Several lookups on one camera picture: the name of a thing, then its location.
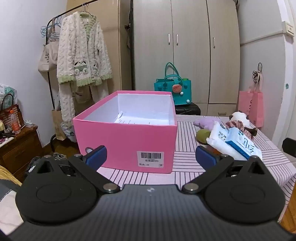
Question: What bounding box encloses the white soft cotton pack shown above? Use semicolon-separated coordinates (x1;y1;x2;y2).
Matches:
206;121;246;161

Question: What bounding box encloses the green plush ball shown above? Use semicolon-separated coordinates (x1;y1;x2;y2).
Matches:
196;129;211;145

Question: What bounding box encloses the blue white tissue pack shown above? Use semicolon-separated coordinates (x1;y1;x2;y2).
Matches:
225;127;262;160

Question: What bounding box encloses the purple plush toy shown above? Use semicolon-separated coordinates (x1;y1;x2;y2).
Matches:
194;116;222;131

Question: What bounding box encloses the pink floral scrunchie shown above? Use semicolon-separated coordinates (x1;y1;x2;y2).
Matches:
226;120;258;140

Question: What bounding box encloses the white round plush toy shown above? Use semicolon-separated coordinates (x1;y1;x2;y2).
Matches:
229;111;250;127

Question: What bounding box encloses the striped tablecloth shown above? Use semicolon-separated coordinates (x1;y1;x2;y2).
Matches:
97;114;296;204

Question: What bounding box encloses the brown paper bag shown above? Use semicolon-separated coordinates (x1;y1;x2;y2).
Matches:
52;110;66;141

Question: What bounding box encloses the black suitcase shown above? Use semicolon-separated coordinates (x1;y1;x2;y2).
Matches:
175;103;201;115

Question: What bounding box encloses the paper sheet in box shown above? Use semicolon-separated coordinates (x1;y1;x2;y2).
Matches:
114;111;170;126

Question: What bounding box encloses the pink cardboard box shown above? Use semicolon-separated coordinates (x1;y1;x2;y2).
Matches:
73;90;178;174

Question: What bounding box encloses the wooden side cabinet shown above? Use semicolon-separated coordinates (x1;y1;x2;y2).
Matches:
1;126;43;182

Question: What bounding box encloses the pink tote bag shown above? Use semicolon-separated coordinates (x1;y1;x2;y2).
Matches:
238;71;264;128

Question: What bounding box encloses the orange drink bottle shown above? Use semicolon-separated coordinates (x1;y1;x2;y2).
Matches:
10;109;21;135

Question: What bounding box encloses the teal felt handbag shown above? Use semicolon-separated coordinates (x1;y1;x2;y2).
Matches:
154;62;192;105

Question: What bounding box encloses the cream knitted cardigan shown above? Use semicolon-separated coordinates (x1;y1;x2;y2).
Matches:
57;11;112;126

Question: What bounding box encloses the beige canvas tote bag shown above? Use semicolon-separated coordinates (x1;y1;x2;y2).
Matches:
38;28;59;73

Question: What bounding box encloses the beige wardrobe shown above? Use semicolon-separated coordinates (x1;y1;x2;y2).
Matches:
66;0;241;117

